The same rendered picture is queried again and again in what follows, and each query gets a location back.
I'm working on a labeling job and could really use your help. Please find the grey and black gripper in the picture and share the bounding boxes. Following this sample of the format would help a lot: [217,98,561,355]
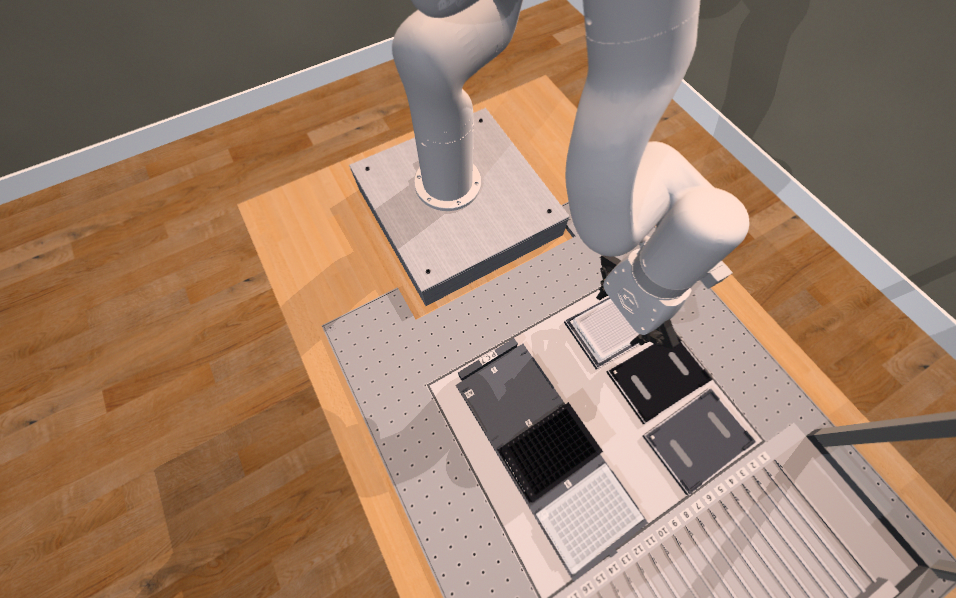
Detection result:
[597,249,691,349]

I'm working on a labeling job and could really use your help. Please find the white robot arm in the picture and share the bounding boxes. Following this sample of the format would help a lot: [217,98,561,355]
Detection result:
[392,0,749,299]

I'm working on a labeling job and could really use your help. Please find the black deep-well block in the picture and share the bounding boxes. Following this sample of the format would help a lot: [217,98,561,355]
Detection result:
[498,402,603,503]

